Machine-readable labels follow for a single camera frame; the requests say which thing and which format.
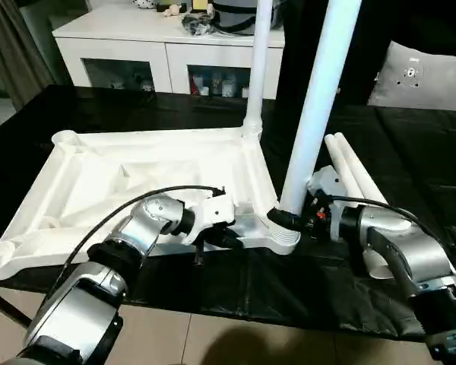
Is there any grey curtain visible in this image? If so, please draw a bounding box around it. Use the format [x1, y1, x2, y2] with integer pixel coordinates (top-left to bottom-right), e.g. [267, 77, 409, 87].
[0, 0, 74, 127]

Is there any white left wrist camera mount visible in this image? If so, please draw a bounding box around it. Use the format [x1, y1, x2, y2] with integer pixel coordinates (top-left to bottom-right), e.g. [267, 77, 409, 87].
[181, 192, 237, 247]

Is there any white plastic table top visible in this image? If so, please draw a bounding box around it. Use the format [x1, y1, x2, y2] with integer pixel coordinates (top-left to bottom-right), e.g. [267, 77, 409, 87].
[0, 127, 303, 282]

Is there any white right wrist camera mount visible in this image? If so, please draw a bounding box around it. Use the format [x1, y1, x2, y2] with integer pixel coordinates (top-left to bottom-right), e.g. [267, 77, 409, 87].
[306, 165, 351, 241]

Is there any grey pillow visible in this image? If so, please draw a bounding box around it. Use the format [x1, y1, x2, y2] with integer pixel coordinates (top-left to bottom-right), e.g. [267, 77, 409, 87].
[366, 40, 456, 112]

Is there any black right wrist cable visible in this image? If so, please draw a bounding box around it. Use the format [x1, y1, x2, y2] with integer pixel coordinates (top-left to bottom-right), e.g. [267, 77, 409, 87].
[328, 195, 456, 284]

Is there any black clutter on sideboard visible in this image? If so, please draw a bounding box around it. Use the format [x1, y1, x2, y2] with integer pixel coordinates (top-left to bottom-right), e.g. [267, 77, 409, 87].
[181, 12, 217, 38]

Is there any black metal frame leg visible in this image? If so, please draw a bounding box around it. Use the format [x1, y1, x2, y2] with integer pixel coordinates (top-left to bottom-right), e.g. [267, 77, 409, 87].
[0, 284, 34, 331]

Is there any grey round pot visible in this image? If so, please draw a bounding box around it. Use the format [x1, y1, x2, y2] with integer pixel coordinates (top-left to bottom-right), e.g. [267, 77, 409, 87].
[211, 0, 286, 38]

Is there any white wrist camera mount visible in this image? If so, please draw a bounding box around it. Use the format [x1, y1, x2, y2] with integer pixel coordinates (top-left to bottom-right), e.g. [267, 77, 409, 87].
[306, 165, 351, 241]
[181, 192, 237, 247]

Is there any white sideboard cabinet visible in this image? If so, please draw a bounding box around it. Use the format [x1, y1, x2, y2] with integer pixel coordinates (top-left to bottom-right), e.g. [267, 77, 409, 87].
[52, 7, 287, 100]

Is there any small beige figurine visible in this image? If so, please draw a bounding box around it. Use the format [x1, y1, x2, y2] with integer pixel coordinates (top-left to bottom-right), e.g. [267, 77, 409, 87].
[163, 2, 188, 19]

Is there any black cabinet with gold label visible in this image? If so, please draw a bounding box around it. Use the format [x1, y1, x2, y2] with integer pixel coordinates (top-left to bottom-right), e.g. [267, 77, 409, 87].
[275, 0, 393, 108]

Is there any white plastic table leg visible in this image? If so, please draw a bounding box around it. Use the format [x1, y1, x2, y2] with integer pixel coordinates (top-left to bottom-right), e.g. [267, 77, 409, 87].
[242, 0, 274, 138]
[324, 135, 396, 281]
[333, 132, 389, 209]
[268, 0, 363, 256]

